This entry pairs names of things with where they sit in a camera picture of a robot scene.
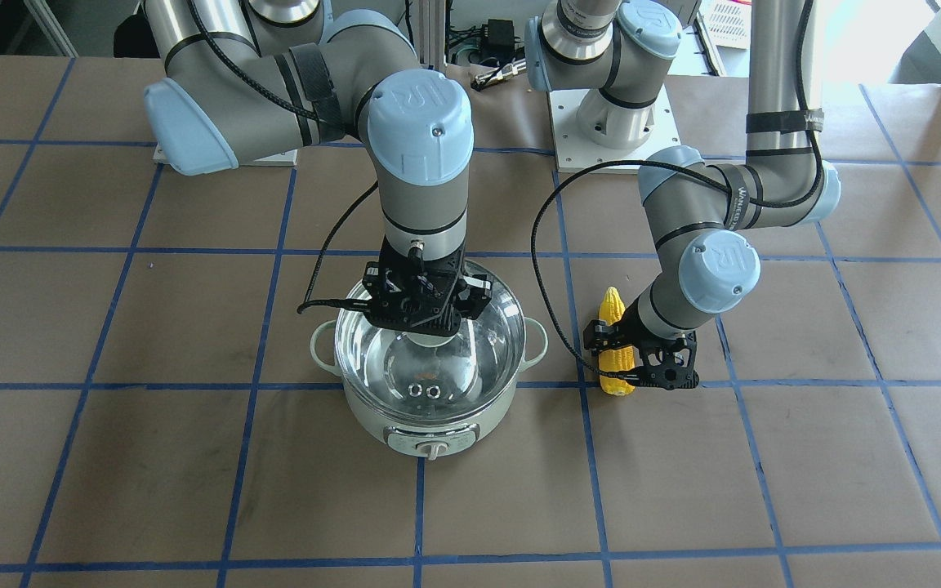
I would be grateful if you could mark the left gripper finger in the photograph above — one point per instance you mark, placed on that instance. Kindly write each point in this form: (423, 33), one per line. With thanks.
(599, 335)
(640, 376)

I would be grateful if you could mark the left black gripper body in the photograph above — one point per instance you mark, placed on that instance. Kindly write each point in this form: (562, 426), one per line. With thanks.
(632, 336)

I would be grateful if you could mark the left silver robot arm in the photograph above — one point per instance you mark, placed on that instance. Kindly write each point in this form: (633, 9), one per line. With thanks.
(620, 53)

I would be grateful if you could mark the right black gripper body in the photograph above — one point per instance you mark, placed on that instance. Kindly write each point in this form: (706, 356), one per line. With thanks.
(477, 300)

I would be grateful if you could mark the brown grid table mat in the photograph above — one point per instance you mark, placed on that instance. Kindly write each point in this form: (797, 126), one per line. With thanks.
(166, 419)

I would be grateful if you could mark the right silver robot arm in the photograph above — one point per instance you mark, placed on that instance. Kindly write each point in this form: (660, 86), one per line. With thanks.
(251, 79)

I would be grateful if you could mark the glass pot lid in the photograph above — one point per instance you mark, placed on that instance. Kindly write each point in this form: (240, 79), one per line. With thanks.
(399, 374)

